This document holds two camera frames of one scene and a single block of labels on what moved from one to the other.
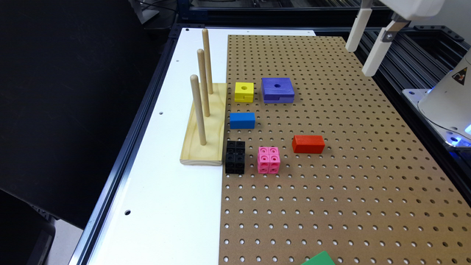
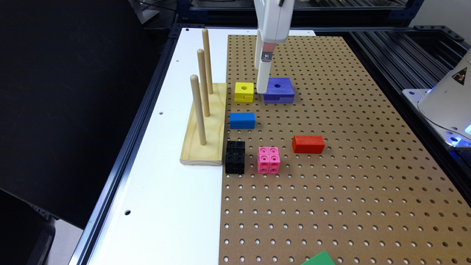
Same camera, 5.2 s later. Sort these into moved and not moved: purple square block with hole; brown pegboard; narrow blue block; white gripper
Moved: white gripper
Not moved: purple square block with hole; brown pegboard; narrow blue block
